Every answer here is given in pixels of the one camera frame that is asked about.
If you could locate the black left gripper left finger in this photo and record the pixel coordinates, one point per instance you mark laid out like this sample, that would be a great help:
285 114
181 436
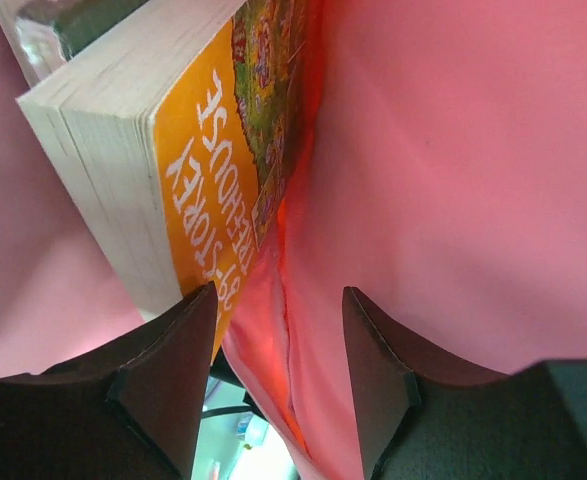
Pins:
129 409

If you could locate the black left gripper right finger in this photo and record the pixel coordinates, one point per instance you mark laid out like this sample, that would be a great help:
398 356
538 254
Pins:
424 413

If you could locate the pink student backpack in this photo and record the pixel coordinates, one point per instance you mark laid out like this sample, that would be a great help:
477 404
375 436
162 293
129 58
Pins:
448 182

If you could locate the orange green picture book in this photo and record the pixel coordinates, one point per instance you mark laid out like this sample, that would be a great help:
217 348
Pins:
179 167

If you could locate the dark green notebook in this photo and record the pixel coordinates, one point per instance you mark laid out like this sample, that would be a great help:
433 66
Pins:
60 39

